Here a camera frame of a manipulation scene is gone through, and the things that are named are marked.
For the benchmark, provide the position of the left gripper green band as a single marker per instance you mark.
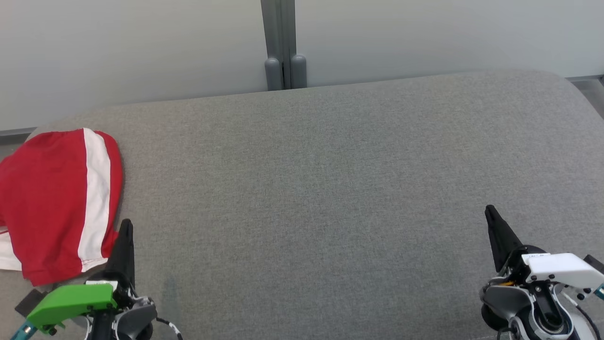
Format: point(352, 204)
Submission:
point(71, 302)

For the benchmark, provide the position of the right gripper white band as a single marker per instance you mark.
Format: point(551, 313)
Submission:
point(557, 267)

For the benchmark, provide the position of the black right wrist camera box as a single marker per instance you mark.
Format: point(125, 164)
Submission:
point(595, 264)

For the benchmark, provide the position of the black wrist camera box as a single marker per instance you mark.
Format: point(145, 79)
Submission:
point(595, 264)
point(28, 303)

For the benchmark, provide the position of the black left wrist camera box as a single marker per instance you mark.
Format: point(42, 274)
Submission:
point(28, 303)

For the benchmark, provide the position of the grey metal partition post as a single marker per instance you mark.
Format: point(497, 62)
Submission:
point(278, 38)

